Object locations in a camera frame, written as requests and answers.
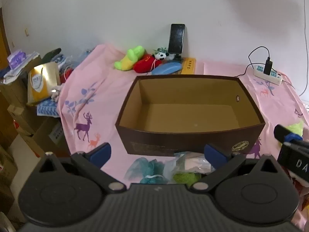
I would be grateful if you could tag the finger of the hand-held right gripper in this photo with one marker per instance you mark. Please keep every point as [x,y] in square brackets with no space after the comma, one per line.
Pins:
[281,131]

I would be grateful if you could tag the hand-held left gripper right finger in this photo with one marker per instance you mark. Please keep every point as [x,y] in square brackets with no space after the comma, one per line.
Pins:
[213,156]

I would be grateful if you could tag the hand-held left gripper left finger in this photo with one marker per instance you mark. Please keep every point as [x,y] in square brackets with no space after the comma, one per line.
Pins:
[102,153]

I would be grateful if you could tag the clear bag with white cloth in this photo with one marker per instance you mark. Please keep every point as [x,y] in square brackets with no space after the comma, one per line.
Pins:
[193,165]

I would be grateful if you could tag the green fluffy towel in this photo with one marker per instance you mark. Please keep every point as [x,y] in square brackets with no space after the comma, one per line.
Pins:
[185,178]

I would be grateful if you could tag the teal mesh bath pouf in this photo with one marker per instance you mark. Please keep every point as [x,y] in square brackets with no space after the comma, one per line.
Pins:
[144,169]

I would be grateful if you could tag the brown cardboard box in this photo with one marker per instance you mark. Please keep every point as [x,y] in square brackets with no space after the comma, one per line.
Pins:
[169,142]

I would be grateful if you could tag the yellow-green fluffy toy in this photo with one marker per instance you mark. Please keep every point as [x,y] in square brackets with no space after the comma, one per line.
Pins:
[295,128]

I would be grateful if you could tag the white power strip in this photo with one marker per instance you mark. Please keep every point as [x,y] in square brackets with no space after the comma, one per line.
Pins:
[275,77]

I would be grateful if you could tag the cardboard storage box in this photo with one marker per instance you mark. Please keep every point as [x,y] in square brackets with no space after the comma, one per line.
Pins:
[45,135]

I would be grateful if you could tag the black charger plug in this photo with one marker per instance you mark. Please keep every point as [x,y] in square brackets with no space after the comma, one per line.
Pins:
[268,66]

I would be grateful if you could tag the blue patterned cloth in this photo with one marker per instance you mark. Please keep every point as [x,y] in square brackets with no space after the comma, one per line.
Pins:
[48,107]

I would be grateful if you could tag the pink deer print tablecloth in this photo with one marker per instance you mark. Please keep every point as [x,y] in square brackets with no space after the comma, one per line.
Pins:
[101,82]

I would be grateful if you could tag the yellow tissue pack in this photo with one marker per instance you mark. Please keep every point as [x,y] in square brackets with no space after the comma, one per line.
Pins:
[41,84]

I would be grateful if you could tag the green and yellow plush toy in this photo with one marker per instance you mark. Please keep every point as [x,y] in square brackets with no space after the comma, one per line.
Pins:
[128,60]

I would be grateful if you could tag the red plush toy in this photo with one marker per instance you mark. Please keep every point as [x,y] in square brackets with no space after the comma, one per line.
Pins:
[142,65]

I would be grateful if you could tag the blue glasses case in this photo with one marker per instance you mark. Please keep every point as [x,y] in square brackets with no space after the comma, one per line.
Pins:
[166,68]

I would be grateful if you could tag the black phone stand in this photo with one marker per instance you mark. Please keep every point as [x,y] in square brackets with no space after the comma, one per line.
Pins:
[177,56]

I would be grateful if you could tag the dark green cloth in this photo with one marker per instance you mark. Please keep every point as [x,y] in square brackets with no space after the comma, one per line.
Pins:
[52,53]

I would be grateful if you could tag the small panda plush toy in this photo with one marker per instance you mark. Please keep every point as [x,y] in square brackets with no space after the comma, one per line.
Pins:
[160,55]

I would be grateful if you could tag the black smartphone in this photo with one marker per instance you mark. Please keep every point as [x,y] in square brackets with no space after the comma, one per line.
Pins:
[176,37]

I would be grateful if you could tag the purple tissue box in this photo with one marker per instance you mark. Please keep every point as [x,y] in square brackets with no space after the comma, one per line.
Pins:
[17,58]

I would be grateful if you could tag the wooden cabinet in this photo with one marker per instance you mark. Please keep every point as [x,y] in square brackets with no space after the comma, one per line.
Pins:
[3,36]

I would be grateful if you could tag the wall switch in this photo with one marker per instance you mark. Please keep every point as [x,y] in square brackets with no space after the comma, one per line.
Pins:
[26,32]

